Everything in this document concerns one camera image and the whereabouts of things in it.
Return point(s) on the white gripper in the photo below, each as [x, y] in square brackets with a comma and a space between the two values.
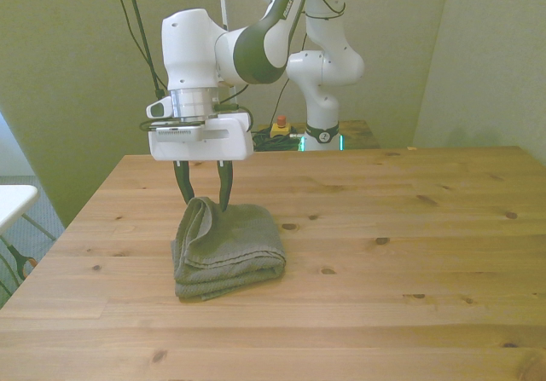
[222, 146]

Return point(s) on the grey towel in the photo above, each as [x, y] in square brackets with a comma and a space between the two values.
[230, 249]

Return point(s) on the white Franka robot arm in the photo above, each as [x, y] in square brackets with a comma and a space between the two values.
[187, 48]

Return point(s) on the yellow emergency stop button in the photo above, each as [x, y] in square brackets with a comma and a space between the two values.
[279, 130]

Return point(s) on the black tripod stand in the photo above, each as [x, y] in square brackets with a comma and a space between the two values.
[129, 14]

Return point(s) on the white folding table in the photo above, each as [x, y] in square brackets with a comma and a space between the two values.
[13, 204]

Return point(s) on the black orange clamp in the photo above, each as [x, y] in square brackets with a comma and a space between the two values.
[26, 265]

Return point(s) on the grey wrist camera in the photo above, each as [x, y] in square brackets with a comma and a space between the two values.
[179, 134]

